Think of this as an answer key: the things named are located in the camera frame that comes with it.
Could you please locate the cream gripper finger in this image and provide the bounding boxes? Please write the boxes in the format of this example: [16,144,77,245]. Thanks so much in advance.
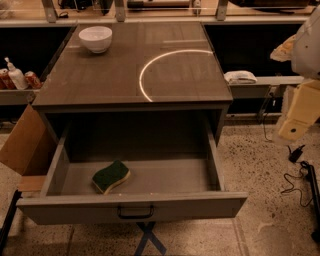
[277,80,320,142]
[270,35,296,62]

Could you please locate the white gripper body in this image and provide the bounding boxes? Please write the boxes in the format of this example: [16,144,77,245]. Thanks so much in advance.
[291,6,320,80]

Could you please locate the green yellow sponge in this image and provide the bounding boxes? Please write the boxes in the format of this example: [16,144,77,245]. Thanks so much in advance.
[92,160,130,195]

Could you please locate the grey open top drawer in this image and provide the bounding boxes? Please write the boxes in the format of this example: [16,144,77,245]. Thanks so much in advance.
[18,124,248,224]

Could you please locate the grey cabinet with dark counter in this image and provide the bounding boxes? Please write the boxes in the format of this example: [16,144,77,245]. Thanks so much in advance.
[33,22,232,145]

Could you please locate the grey right shelf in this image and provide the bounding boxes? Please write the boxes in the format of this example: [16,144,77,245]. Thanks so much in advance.
[230,76,303,99]

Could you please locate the grey shelf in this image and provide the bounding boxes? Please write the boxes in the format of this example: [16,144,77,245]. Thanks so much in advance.
[0,89,39,106]
[230,76,303,99]

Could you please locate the folded white cloth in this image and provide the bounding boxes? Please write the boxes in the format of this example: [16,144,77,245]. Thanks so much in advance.
[224,70,257,84]

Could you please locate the black stand leg right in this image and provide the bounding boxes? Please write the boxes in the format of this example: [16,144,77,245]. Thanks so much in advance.
[307,165,320,243]

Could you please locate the black stand leg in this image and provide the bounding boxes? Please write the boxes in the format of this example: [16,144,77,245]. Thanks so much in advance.
[307,165,320,243]
[0,190,21,256]

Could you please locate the white ceramic bowl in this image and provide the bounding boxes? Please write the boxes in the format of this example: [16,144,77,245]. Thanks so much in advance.
[78,26,112,53]

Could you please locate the red soda can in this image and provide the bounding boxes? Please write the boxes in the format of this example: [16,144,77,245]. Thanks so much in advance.
[25,71,42,89]

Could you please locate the white pump bottle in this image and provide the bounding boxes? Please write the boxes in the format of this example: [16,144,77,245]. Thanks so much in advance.
[5,57,28,90]

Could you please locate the brown cardboard box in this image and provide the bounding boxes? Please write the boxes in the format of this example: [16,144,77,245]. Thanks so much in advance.
[0,105,56,176]

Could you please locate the red can at edge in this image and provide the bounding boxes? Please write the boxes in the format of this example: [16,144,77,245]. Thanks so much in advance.
[0,68,15,90]

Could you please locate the grey left shelf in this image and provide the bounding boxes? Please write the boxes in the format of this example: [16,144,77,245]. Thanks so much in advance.
[0,89,39,106]

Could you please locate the black stand leg left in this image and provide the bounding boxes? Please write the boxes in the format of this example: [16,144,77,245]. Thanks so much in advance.
[0,190,21,256]

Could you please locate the black power adapter cable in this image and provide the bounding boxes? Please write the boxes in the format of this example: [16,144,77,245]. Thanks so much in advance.
[263,96,314,208]

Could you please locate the black drawer handle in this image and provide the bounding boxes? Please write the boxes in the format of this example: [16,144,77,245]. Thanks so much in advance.
[117,206,154,220]

